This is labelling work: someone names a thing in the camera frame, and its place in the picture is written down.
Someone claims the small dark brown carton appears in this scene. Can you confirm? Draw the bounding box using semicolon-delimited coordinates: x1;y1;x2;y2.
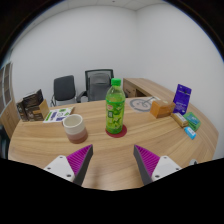
15;99;29;123

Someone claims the wooden side desk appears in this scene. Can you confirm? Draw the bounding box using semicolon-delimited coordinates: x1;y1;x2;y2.
122;77;174;101

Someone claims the green drink bottle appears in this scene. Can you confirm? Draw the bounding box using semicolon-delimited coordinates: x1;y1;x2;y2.
105;77;127;135

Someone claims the purple standing box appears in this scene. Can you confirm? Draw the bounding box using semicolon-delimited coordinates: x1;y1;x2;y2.
172;83;193;116

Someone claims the white green purple leaflet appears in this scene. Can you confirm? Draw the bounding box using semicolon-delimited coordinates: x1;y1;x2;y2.
42;106;75;124

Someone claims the white and brown mug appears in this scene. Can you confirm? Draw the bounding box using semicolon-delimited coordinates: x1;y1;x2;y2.
62;113;89;145

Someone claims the orange-brown box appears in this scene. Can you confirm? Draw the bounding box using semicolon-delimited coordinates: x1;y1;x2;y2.
149;99;176;120

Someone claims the small tan box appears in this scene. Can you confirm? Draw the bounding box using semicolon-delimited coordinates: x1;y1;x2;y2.
170;112;190;129

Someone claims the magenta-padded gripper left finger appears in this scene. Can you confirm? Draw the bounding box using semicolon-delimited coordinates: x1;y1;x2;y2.
43;143;94;187

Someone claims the grey mesh office chair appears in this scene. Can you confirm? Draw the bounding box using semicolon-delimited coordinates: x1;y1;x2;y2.
75;68;116;104

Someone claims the black padded office chair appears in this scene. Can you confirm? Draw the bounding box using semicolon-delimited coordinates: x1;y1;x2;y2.
49;74;78;108

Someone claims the small blue box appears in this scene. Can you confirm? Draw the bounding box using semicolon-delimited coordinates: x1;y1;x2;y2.
183;126;198;141

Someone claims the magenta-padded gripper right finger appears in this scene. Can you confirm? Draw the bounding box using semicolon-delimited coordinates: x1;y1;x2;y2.
133;144;183;186

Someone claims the large dark brown carton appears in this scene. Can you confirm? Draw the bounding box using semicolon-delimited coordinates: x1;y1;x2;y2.
21;88;51;122

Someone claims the small green box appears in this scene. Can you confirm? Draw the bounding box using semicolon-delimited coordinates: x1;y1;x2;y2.
183;111;202;132

